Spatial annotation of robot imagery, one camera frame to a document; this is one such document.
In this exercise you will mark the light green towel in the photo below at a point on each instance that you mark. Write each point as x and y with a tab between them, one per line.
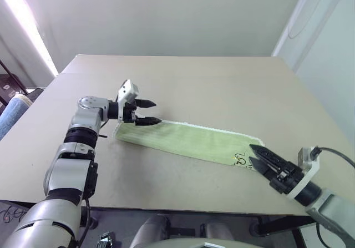
180	139

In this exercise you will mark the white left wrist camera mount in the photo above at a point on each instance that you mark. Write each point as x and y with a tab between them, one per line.
126	91

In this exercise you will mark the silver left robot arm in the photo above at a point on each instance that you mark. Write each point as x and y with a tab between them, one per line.
83	120

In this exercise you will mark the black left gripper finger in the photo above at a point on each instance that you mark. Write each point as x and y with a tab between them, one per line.
144	103
147	121

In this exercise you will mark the silver robot torso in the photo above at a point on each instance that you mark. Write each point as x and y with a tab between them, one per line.
194	243

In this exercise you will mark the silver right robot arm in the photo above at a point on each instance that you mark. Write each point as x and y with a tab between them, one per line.
330	206

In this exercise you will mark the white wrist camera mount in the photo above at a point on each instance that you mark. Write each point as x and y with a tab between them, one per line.
126	91
308	159

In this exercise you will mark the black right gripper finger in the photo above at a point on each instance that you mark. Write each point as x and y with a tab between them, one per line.
260	167
267	157

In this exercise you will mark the black metal table frame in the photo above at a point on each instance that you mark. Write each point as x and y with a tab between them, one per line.
277	225

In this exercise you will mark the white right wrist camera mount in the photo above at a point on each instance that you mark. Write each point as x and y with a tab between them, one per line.
308	159

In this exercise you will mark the small shiny metal part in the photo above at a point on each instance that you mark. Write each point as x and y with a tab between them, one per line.
106	238

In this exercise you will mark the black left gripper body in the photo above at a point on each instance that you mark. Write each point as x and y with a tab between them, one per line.
128	115

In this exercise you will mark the blue rolled cloth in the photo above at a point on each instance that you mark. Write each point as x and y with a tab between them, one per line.
12	112

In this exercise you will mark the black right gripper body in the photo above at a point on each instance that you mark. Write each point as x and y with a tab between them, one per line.
288	178

